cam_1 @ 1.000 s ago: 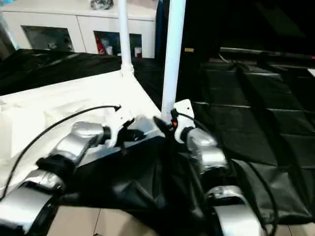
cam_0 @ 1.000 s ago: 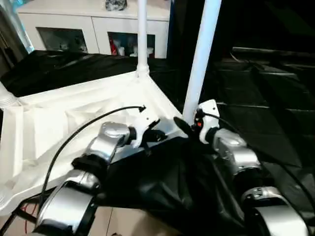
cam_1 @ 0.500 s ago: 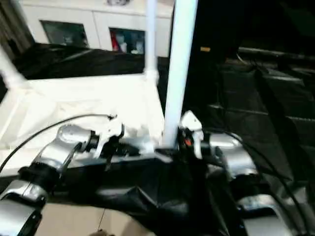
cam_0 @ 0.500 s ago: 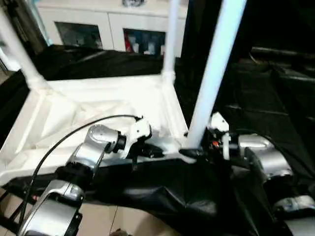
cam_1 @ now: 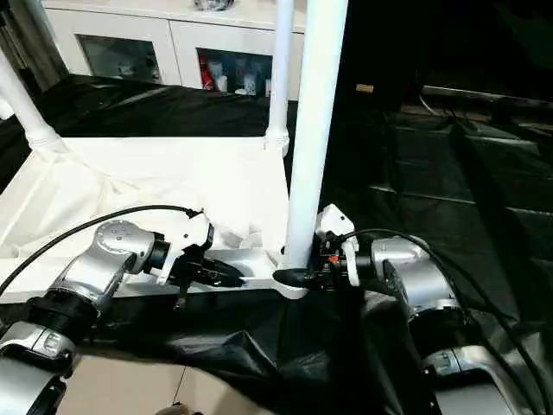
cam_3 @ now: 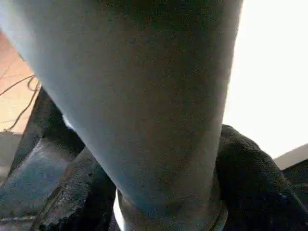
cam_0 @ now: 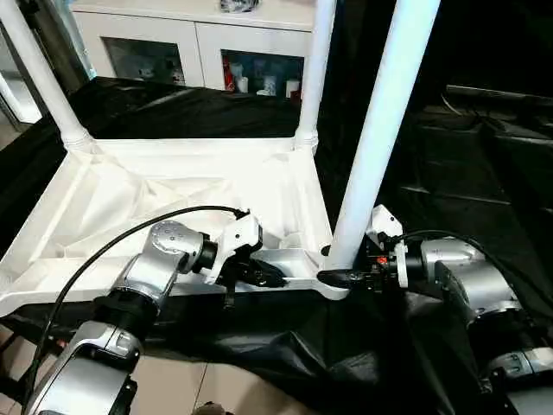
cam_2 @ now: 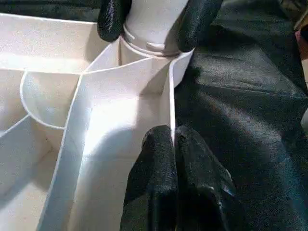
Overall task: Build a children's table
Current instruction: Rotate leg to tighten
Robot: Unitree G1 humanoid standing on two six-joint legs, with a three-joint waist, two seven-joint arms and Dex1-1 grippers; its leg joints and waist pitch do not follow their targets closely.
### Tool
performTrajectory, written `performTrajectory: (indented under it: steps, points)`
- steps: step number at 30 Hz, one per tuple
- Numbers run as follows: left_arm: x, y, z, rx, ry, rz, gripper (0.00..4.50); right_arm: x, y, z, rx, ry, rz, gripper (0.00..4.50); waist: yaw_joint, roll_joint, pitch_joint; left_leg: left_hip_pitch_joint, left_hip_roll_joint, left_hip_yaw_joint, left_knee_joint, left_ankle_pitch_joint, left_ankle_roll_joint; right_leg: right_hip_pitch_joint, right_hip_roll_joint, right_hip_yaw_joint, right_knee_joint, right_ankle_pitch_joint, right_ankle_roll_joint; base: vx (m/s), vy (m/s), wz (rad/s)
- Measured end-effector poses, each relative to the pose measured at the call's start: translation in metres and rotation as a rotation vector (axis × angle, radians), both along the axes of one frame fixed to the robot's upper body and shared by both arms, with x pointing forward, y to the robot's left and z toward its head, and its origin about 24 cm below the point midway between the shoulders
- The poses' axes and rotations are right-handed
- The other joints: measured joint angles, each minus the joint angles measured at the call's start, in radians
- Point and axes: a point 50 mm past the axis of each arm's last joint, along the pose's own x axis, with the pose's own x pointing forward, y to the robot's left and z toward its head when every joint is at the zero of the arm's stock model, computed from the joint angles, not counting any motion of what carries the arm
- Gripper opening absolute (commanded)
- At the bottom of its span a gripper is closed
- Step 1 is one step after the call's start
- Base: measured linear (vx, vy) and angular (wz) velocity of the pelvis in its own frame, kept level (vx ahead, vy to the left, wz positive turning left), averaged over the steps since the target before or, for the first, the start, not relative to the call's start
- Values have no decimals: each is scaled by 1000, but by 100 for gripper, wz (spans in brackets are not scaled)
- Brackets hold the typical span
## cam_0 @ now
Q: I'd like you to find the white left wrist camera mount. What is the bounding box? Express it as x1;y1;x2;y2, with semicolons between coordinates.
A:
202;211;264;286

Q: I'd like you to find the black flat monitor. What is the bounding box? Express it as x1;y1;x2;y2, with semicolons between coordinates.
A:
444;0;553;105

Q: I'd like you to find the white plastic table top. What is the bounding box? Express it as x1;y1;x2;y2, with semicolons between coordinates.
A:
0;131;353;316

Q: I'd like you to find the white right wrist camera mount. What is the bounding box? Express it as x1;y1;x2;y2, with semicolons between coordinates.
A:
365;205;410;290

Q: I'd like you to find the black glossy mat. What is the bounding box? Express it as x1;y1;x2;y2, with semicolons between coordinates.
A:
0;75;553;415

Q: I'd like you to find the dark brown rounded object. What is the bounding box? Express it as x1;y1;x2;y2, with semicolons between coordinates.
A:
192;400;232;415

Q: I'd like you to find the pale teal translucent object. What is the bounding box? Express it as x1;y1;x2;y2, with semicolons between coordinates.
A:
68;8;97;81

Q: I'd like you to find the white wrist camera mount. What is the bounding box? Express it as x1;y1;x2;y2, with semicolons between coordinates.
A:
202;211;264;286
365;205;410;290

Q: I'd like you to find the white glass door cabinet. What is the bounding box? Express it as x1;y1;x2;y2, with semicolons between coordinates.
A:
71;0;315;99

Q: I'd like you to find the white plastic table leg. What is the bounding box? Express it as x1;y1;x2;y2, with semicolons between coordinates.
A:
0;0;94;150
292;0;338;150
326;0;442;271

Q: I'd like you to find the tangled dark cable bundle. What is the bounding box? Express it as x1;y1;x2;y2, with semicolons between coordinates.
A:
219;0;264;12

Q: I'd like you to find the red package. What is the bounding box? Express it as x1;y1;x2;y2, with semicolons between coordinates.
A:
222;58;238;92

